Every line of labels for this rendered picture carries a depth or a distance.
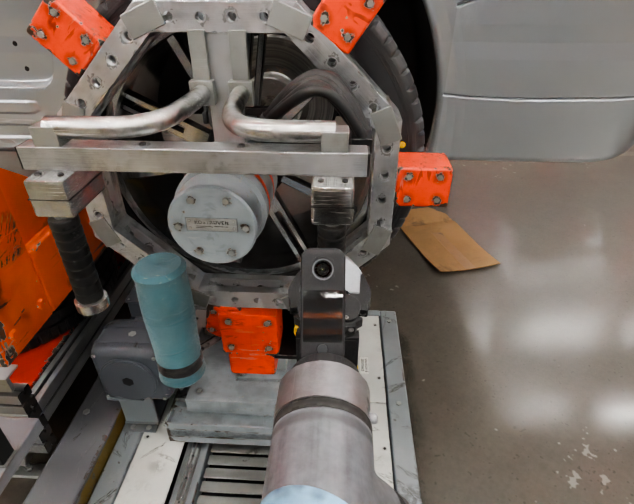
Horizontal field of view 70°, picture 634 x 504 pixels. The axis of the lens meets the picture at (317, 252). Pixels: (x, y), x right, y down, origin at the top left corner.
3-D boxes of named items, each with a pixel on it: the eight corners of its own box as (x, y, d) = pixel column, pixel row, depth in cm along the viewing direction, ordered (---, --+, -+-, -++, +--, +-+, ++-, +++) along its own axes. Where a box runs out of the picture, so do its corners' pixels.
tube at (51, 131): (218, 105, 69) (209, 29, 64) (179, 151, 53) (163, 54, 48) (106, 104, 70) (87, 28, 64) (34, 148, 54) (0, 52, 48)
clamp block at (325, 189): (352, 193, 62) (354, 156, 59) (353, 226, 54) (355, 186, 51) (315, 192, 62) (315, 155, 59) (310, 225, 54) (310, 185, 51)
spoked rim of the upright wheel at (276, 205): (363, -24, 86) (115, 20, 92) (368, -18, 66) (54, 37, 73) (383, 211, 113) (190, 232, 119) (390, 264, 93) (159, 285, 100)
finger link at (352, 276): (342, 284, 65) (331, 328, 57) (344, 249, 62) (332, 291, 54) (364, 287, 64) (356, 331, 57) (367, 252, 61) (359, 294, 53)
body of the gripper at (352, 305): (298, 337, 58) (288, 417, 48) (297, 284, 54) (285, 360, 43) (358, 340, 58) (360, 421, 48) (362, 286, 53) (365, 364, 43)
